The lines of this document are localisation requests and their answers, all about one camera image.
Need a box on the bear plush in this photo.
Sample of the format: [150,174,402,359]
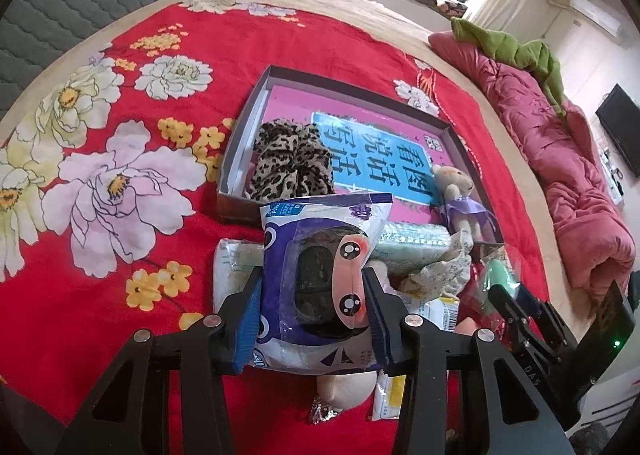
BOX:
[431,164,498,243]
[475,257,517,306]

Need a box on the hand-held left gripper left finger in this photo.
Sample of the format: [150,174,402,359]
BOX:
[55,265,266,455]

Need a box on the large green tissue pack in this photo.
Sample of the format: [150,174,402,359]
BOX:
[214,237,266,316]

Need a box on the white tissue pack yellow label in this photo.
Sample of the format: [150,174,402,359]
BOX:
[372,295,461,423]

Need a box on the bear plush in purple dress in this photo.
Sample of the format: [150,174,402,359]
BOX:
[431,164,498,243]

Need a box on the pink quilt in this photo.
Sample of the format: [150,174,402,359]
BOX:
[429,30,636,303]

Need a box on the black television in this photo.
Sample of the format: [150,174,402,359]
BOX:
[595,84,640,176]

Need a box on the green cloth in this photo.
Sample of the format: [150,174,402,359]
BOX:
[450,18,568,116]

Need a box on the dark cardboard box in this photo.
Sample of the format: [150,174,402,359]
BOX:
[216,65,505,256]

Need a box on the small green tissue pack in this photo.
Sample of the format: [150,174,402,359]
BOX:
[375,221,453,277]

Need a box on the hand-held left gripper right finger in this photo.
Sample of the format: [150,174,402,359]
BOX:
[361,267,576,455]

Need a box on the leopard print scrunchie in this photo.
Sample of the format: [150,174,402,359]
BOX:
[245,119,337,202]

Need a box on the white air conditioner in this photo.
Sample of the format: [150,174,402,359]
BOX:
[570,0,625,36]

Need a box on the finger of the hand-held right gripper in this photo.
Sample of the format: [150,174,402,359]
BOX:
[487,284,557,367]
[515,282,578,342]

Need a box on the red floral blanket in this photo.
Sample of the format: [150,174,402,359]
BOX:
[0,0,551,455]

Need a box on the beige plush toy with keychain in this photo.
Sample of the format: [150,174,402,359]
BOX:
[307,369,379,425]

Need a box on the purple white packaged eye mask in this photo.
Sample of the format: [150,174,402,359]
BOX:
[252,191,396,376]

